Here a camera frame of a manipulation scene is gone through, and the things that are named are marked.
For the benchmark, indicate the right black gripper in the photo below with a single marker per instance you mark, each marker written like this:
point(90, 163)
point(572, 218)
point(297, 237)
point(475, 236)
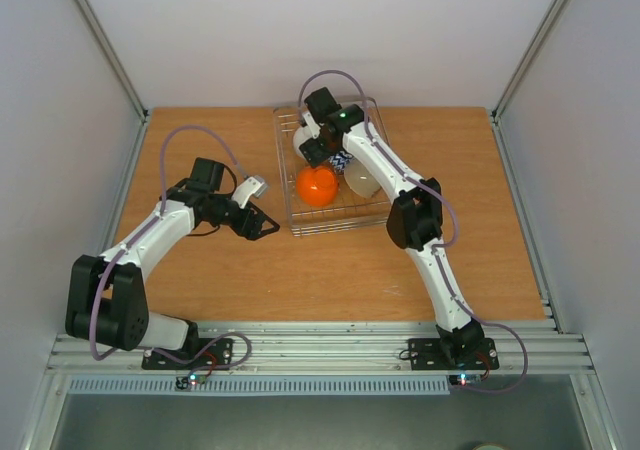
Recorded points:
point(311, 150)

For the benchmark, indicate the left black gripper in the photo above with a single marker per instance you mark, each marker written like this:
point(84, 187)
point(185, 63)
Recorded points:
point(253, 232)

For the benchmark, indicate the plain white bottom bowl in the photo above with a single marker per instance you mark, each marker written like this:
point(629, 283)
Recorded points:
point(300, 136)

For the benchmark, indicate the red patterned ceramic bowl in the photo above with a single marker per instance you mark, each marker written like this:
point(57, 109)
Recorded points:
point(340, 161)

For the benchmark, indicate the orange white ceramic bowl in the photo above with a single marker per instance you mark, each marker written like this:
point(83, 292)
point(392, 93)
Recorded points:
point(317, 187)

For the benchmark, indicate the chrome wire dish rack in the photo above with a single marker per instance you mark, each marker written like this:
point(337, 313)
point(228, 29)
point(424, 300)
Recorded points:
point(347, 211)

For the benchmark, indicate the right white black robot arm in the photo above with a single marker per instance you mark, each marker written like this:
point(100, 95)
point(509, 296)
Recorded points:
point(415, 221)

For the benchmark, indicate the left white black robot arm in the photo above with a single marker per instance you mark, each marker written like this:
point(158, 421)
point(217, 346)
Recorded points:
point(107, 302)

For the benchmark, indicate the left small circuit board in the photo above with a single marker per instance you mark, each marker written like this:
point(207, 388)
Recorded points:
point(192, 382)

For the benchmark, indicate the small circuit board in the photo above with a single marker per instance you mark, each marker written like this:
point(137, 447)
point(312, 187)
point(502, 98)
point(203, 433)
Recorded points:
point(192, 382)
point(466, 379)

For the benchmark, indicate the right small circuit board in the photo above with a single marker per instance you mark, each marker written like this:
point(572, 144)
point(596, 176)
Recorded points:
point(466, 379)

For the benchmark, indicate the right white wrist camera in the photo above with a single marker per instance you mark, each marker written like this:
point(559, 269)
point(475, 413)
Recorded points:
point(310, 128)

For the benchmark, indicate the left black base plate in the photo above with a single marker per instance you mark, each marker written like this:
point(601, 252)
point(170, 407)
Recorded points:
point(202, 354)

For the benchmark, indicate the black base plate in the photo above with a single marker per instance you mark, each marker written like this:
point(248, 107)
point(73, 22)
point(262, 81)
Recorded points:
point(202, 354)
point(426, 354)

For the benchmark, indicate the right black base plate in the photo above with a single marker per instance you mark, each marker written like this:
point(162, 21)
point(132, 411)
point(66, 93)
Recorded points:
point(426, 354)

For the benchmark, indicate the grey slotted cable duct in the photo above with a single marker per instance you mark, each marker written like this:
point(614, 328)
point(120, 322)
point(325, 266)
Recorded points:
point(261, 385)

